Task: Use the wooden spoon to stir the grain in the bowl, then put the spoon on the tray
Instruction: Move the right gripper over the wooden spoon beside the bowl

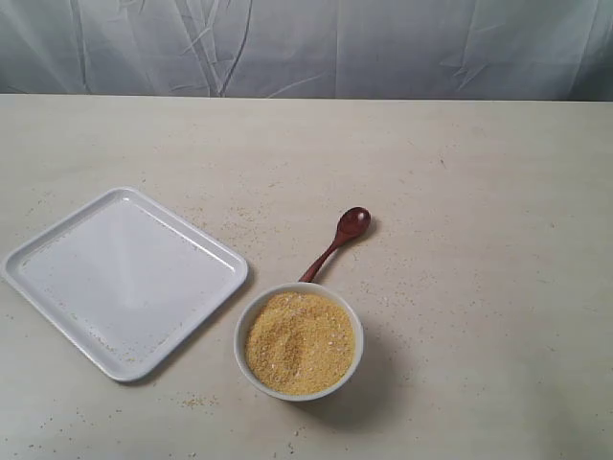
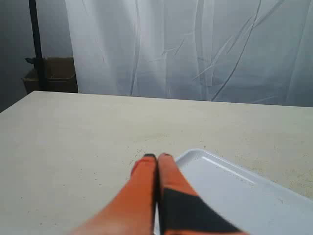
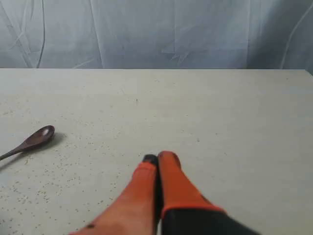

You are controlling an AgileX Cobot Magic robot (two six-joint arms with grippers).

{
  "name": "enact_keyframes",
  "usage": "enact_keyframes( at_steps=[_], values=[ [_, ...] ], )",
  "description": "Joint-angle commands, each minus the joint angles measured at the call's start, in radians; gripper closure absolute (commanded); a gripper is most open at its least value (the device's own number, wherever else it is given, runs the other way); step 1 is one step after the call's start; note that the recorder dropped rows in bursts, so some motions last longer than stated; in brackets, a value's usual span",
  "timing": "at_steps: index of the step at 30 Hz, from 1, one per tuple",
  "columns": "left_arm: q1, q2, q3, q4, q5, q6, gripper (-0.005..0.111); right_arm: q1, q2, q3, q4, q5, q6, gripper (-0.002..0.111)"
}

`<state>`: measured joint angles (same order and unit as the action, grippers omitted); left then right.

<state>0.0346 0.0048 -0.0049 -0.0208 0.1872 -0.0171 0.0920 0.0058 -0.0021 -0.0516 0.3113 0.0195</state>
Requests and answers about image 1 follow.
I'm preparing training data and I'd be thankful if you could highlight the brown wooden spoon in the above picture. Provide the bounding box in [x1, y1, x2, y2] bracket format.
[299, 207, 372, 283]

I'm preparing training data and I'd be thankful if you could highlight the yellow-brown granular grain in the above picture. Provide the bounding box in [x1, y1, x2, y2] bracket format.
[244, 291, 355, 396]

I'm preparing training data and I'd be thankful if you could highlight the white round bowl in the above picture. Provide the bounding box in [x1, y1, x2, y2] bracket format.
[234, 282, 365, 403]

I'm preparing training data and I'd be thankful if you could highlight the white square plastic tray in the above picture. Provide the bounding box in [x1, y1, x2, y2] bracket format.
[2, 187, 249, 383]

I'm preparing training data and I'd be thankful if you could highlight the grey wrinkled backdrop cloth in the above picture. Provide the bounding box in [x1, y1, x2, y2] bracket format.
[1, 1, 612, 101]

